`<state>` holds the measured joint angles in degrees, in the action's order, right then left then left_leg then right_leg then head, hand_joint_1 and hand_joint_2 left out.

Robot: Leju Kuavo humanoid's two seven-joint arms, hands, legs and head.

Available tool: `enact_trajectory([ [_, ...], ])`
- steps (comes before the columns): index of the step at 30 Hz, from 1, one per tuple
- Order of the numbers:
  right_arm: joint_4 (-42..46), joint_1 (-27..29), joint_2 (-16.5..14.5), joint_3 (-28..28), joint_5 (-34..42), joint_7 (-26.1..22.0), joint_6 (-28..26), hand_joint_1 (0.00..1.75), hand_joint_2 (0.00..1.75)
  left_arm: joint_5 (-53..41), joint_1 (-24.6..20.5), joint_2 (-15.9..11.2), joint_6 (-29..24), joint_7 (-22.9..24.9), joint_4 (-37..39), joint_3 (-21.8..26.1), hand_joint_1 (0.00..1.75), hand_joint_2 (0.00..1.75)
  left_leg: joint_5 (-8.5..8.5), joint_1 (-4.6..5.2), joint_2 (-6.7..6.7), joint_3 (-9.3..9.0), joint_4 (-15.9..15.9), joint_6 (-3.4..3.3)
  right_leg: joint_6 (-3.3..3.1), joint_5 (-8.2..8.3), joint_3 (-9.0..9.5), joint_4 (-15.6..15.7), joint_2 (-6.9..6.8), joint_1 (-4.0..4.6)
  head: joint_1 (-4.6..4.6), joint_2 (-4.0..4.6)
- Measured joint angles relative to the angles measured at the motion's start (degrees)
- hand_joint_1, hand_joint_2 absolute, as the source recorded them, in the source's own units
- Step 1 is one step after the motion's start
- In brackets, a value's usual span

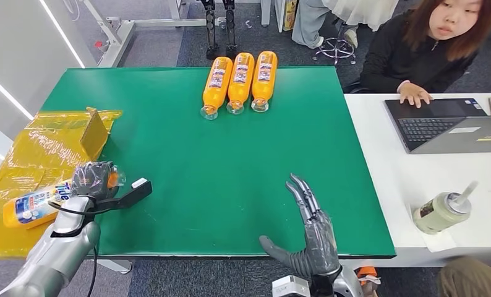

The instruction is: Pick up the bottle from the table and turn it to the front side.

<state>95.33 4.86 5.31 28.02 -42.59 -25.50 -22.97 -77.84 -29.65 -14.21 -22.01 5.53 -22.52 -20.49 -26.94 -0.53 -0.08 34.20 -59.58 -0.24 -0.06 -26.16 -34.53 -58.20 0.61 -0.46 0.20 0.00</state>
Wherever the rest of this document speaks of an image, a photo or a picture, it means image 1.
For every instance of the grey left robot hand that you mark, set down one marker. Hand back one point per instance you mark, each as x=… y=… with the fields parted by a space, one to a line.
x=94 y=180

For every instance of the person's hand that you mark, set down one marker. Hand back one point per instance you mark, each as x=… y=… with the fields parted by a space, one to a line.
x=414 y=94

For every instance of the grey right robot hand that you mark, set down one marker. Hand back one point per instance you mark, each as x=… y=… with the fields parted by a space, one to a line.
x=319 y=246

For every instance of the orange detergent bottle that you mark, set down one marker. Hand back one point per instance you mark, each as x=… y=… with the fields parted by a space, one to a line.
x=32 y=207
x=240 y=82
x=264 y=78
x=216 y=86

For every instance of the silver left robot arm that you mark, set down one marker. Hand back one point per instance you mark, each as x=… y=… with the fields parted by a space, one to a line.
x=61 y=250

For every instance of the dark grey laptop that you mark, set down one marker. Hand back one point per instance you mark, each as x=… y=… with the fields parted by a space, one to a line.
x=430 y=125

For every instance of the orange and white object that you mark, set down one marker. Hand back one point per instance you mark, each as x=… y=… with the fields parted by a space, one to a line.
x=367 y=274

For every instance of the yellow plastic wrapped cardboard box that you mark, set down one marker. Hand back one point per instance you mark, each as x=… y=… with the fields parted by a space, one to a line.
x=32 y=155

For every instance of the white desk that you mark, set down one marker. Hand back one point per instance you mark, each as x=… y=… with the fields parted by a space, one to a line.
x=413 y=172

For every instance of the chrome stool base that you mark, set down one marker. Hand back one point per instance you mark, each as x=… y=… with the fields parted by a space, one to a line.
x=335 y=48

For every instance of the green table mat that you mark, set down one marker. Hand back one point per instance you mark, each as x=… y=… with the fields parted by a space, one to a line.
x=212 y=164

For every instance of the white paper napkin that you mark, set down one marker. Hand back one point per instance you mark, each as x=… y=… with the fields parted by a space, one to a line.
x=440 y=242

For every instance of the drink cup with straw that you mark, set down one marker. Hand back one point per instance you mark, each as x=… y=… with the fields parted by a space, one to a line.
x=438 y=213

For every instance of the person in pale clothes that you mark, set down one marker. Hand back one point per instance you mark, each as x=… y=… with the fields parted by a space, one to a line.
x=311 y=20

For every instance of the yellow printed carton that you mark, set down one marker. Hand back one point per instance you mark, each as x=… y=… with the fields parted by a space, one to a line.
x=289 y=15

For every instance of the olive brown fabric object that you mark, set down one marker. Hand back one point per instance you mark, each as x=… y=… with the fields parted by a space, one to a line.
x=471 y=278

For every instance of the black robot legs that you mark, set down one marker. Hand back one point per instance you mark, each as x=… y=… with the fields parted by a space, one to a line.
x=210 y=28

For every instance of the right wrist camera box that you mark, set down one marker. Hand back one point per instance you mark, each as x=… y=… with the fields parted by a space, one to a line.
x=288 y=287

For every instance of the white metal table frame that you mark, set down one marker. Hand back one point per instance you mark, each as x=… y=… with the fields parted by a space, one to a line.
x=116 y=41

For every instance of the white furniture post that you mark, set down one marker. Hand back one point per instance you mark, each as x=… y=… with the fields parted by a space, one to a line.
x=266 y=12

